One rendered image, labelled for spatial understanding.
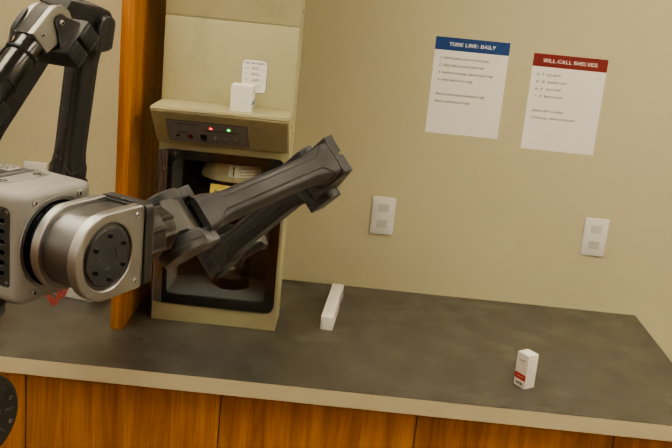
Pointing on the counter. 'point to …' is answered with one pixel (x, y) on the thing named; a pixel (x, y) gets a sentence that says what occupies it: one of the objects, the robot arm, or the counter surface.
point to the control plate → (207, 133)
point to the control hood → (260, 140)
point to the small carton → (242, 97)
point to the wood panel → (139, 87)
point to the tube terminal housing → (225, 74)
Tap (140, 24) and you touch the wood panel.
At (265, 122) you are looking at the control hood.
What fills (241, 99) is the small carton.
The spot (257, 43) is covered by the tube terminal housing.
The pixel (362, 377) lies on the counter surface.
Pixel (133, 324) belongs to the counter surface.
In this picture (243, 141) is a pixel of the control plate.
